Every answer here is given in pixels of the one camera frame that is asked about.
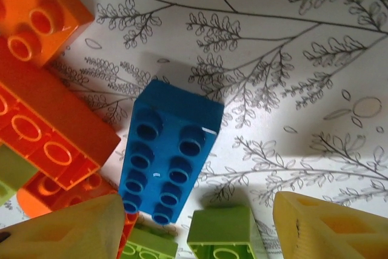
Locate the orange lego brick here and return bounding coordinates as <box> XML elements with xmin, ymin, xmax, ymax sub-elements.
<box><xmin>16</xmin><ymin>172</ymin><xmax>140</xmax><ymax>259</ymax></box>
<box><xmin>0</xmin><ymin>0</ymin><xmax>95</xmax><ymax>67</ymax></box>
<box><xmin>0</xmin><ymin>37</ymin><xmax>122</xmax><ymax>192</ymax></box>

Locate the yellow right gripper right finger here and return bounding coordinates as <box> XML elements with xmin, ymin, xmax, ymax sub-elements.
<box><xmin>273</xmin><ymin>191</ymin><xmax>388</xmax><ymax>259</ymax></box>

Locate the small green lego brick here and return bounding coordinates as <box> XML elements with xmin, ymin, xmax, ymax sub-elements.
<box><xmin>0</xmin><ymin>145</ymin><xmax>39</xmax><ymax>208</ymax></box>
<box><xmin>186</xmin><ymin>205</ymin><xmax>264</xmax><ymax>259</ymax></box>

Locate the long green lego brick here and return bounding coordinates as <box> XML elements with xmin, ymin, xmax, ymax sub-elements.
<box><xmin>121</xmin><ymin>227</ymin><xmax>179</xmax><ymax>259</ymax></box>

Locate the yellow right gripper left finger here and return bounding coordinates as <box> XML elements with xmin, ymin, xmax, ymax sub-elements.
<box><xmin>0</xmin><ymin>193</ymin><xmax>127</xmax><ymax>259</ymax></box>

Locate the floral patterned table cover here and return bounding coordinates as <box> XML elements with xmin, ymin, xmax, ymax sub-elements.
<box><xmin>0</xmin><ymin>0</ymin><xmax>388</xmax><ymax>259</ymax></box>

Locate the blue lego brick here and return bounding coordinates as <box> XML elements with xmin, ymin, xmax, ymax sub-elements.
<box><xmin>118</xmin><ymin>79</ymin><xmax>225</xmax><ymax>226</ymax></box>

